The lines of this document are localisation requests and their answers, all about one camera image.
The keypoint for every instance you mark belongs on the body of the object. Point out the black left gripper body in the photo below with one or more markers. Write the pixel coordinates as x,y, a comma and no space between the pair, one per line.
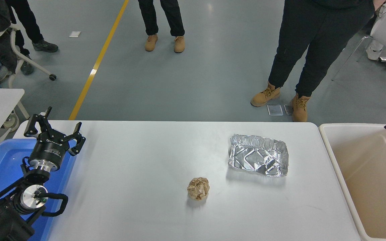
50,149

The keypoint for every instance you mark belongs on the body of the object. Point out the silver foil tray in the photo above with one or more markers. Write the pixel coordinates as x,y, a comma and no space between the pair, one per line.
256,157

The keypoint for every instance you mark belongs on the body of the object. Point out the blue plastic tray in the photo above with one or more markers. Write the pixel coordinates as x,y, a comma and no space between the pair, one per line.
2,160

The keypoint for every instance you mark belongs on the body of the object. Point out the white wheeled chair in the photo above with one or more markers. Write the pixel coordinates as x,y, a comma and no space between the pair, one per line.
52,77

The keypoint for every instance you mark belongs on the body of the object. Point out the large pale plastic bin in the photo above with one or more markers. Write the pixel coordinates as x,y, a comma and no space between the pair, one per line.
374,201

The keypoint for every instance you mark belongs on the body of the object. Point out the white paper scrap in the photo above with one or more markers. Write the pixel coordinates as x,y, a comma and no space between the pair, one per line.
75,34

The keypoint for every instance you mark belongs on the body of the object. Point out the clear floor plate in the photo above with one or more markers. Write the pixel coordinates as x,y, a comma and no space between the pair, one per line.
275,110
287,109

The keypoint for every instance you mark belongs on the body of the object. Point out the crumpled tan paper ball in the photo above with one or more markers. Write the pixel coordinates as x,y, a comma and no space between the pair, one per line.
198,189

